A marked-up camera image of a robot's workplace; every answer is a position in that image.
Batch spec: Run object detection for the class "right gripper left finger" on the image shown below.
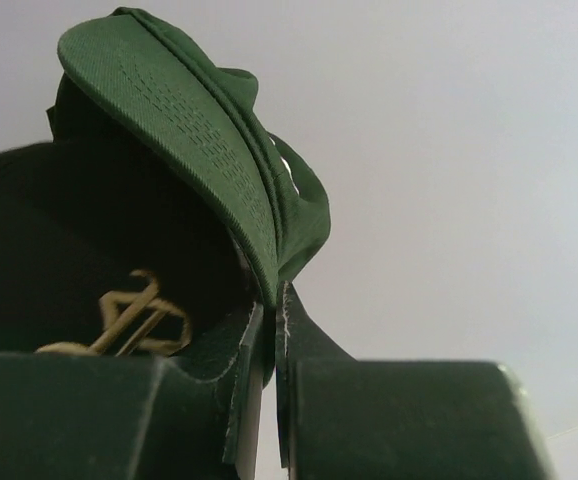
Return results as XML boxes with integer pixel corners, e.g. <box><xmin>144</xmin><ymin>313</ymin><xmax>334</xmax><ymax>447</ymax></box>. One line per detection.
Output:
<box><xmin>0</xmin><ymin>304</ymin><xmax>265</xmax><ymax>479</ymax></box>

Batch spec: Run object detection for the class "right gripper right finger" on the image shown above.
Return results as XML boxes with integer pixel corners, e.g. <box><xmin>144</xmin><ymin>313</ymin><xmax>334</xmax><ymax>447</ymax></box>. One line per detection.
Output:
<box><xmin>275</xmin><ymin>283</ymin><xmax>557</xmax><ymax>480</ymax></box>

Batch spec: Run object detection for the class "black cap gold logo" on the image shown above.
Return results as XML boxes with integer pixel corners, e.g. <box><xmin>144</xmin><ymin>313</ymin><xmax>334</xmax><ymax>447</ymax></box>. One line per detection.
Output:
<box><xmin>0</xmin><ymin>141</ymin><xmax>254</xmax><ymax>351</ymax></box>

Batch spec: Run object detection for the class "green NY baseball cap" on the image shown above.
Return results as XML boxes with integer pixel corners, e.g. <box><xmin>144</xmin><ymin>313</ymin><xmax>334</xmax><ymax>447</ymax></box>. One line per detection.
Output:
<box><xmin>48</xmin><ymin>7</ymin><xmax>331</xmax><ymax>307</ymax></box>

